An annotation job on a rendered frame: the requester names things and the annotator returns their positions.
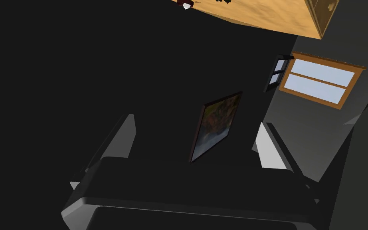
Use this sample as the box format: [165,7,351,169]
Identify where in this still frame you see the dark framed window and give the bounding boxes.
[263,54,295,93]

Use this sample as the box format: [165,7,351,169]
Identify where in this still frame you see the wooden table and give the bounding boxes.
[170,0,340,40]

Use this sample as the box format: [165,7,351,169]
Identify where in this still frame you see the framed landscape picture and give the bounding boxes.
[188,91,243,163]

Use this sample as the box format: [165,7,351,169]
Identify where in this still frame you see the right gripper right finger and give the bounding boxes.
[251,121,304,176]

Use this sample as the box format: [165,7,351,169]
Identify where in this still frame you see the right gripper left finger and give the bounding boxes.
[98,113,137,159]

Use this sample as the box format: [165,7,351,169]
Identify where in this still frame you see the wooden framed window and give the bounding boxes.
[278,51,366,110]

